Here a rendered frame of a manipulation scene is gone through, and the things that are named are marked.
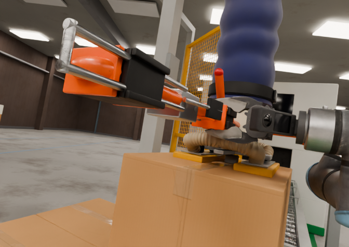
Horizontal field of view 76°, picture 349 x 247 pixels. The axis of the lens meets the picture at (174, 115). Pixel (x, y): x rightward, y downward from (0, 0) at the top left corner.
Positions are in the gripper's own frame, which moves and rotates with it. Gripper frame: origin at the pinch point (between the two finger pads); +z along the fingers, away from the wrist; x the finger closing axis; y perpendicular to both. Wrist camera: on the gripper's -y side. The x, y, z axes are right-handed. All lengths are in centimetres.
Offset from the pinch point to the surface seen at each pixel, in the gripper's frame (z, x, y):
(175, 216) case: 3.5, -24.1, -4.0
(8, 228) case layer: 77, -53, 1
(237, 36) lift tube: 0.7, 28.2, 16.7
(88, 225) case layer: 59, -53, 25
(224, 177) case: -6.4, -12.9, -4.2
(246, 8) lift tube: -0.8, 37.7, 16.7
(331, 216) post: -44, -41, 118
